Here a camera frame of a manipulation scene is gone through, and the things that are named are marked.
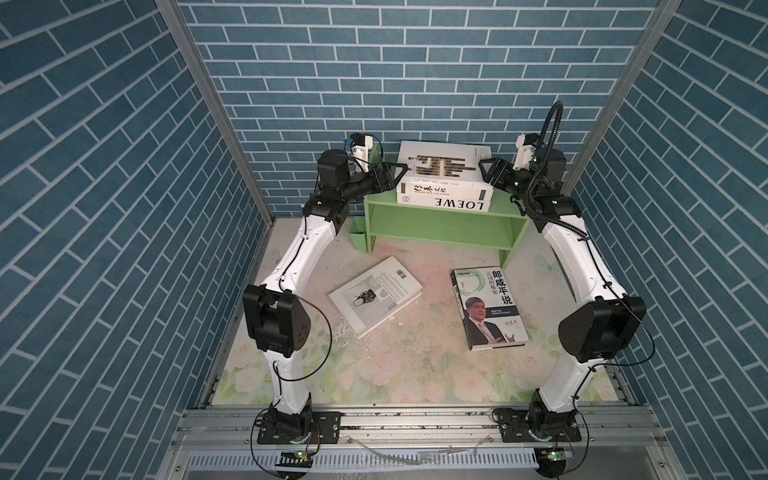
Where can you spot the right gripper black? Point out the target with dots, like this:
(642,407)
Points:
(497,171)

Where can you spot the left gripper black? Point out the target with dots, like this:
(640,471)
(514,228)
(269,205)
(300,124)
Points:
(384,185)

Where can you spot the white Loewe Foundation book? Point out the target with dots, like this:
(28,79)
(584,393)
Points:
(440,202)

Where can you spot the white-backed heritage culture book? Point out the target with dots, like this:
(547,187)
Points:
(435,189)

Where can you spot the white booklet with brown bars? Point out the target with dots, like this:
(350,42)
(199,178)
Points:
(435,161)

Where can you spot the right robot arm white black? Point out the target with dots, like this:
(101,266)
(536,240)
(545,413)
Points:
(605,318)

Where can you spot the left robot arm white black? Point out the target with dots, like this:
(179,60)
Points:
(275,313)

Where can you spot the green two-tier shelf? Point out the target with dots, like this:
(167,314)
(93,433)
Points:
(500,227)

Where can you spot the white magazine with handbag photo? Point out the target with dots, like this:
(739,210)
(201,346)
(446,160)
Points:
(374,296)

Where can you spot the Chinese book with man portrait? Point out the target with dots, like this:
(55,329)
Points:
(490,316)

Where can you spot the right circuit board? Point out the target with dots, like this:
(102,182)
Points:
(551,457)

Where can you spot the circuit board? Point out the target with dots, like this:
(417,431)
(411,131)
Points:
(294,459)
(551,457)

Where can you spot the left circuit board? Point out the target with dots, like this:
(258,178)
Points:
(294,459)

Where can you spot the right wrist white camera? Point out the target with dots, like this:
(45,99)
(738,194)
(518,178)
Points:
(526,146)

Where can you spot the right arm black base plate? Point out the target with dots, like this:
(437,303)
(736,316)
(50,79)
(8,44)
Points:
(540,427)

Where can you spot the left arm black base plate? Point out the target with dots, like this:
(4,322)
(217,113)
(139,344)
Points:
(278,428)

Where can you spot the aluminium front rail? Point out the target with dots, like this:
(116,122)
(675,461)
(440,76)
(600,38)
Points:
(614,425)

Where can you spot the white slotted cable duct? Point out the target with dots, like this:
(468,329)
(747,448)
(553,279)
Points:
(357,460)

